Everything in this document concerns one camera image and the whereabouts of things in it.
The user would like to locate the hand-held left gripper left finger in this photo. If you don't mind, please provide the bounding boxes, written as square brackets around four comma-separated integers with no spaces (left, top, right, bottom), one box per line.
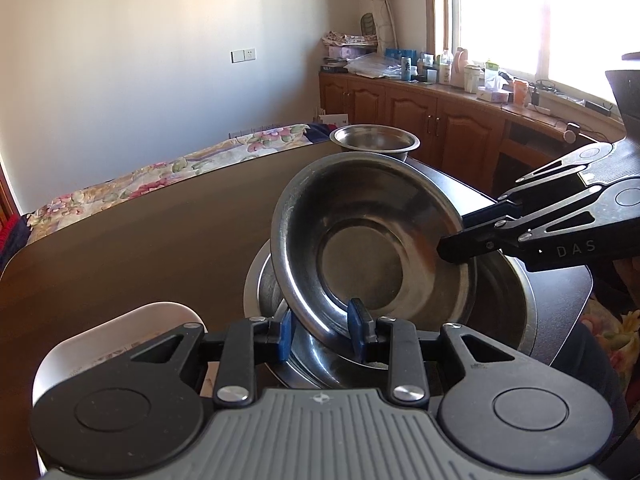
[131,307,293,409]

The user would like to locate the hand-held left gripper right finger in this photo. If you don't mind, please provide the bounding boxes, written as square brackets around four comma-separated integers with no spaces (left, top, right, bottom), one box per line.
[347,297,518,407]

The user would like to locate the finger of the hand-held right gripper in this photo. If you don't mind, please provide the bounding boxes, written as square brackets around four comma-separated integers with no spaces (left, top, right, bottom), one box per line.
[460,142,617,231]
[437,185,640,273]

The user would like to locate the large stainless steel bowl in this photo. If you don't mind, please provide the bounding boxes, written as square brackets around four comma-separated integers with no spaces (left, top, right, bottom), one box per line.
[243,237,538,391]

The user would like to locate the floral white tray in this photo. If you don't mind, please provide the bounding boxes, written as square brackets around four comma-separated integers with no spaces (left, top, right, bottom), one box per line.
[31,301,207,408]

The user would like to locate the floral fabric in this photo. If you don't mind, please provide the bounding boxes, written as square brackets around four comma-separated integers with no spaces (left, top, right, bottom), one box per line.
[582,297,640,383]

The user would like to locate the person's dark clothing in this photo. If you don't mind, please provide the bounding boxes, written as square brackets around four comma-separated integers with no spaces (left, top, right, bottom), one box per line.
[550,320,632,461]

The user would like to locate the wooden cabinet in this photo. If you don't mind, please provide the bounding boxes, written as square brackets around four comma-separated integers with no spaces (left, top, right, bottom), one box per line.
[319,71,628,201]

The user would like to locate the pink jug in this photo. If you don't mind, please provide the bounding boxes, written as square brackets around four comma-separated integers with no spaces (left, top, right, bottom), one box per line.
[452,47,471,92]

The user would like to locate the wide-rimmed stainless steel bowl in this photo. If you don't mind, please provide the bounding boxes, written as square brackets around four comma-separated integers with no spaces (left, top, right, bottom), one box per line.
[329,124,422,163]

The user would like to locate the window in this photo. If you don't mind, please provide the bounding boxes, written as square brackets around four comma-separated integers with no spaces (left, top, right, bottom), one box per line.
[425,0,640,111]

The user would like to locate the clear plastic bags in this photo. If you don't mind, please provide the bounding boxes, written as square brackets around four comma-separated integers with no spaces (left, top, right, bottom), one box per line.
[345,54,401,80]

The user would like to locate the white paper bag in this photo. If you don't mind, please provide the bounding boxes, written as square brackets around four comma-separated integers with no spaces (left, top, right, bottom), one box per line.
[316,107,349,127]

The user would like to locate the floral blanket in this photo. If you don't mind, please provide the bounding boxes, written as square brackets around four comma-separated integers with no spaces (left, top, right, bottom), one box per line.
[20,122,333,246]

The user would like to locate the pink box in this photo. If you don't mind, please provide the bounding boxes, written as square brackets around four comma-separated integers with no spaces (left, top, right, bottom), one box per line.
[327,45,376,61]

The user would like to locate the pile of floral cloth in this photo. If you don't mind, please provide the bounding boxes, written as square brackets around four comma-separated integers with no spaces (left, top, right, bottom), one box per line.
[322,31,378,47]

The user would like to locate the patterned curtain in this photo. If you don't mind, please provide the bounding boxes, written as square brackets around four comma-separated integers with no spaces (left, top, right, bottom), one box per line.
[362,0,398,51]

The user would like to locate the dark navy cloth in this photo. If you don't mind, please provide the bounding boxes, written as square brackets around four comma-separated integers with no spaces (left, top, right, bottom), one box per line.
[0,212,33,281]

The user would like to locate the wooden slatted headboard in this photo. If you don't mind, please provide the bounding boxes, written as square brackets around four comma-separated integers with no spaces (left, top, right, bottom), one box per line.
[0,157,20,218]

